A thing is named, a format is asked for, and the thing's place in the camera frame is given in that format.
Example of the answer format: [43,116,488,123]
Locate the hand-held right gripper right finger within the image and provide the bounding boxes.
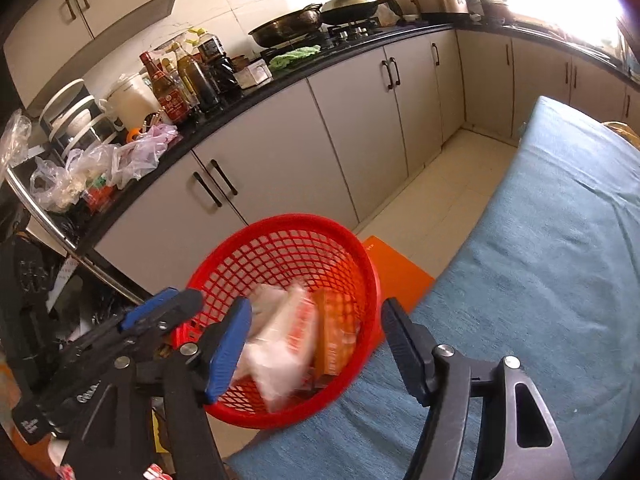
[381,297,576,480]

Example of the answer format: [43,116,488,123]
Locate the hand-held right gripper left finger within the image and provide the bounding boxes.
[62,296,253,480]

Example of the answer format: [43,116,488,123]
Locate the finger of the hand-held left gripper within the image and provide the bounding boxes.
[117,287,180,333]
[122,289,204,341]

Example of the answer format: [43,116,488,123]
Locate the white red printed packet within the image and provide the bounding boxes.
[240,282,321,413]

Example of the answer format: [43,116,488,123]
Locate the orange box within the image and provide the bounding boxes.
[312,290,358,381]

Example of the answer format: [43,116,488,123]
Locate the red mesh basket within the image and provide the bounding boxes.
[167,214,383,431]

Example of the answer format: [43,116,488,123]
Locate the orange floor mat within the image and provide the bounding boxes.
[360,236,436,346]

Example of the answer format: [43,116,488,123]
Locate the black perforated panel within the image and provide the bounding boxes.
[0,232,68,361]

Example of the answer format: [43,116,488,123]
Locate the chrome metal bar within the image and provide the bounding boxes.
[2,165,166,306]

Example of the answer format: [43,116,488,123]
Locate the blue table cloth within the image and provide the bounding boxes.
[227,95,640,480]

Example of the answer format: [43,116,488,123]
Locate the clear plastic bag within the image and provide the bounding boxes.
[0,110,33,168]
[30,145,121,211]

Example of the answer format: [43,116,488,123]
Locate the pink plastic bag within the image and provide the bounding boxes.
[112,124,179,188]

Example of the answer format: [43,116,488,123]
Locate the white round jar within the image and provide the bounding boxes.
[100,72,163,133]

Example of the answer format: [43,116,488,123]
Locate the white tiered rack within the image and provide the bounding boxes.
[39,78,126,156]

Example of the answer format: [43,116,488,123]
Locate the group of sauce bottles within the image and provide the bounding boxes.
[139,27,238,126]

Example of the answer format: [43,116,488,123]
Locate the black kitchen counter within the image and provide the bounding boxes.
[65,15,640,261]

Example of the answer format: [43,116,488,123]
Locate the row of grey cabinet doors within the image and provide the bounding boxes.
[92,27,640,286]

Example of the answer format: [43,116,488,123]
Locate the small white box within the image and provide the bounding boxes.
[232,59,273,88]

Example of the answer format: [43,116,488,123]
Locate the green cloth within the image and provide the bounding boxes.
[269,45,322,71]

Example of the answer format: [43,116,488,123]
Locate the large upper kitchen cabinet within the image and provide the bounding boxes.
[2,0,181,106]

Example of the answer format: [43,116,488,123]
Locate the open black wok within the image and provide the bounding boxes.
[248,2,325,48]

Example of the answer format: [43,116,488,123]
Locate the yellow plastic bag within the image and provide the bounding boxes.
[602,121,640,148]

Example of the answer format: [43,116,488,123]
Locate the black gas stove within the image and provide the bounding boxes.
[260,17,383,63]

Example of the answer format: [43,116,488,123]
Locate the black wok with lid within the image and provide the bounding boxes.
[320,0,411,23]

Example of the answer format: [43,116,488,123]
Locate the silver rice cooker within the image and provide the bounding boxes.
[412,0,472,23]

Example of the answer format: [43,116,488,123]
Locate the dark cooking pots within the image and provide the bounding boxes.
[467,0,516,26]

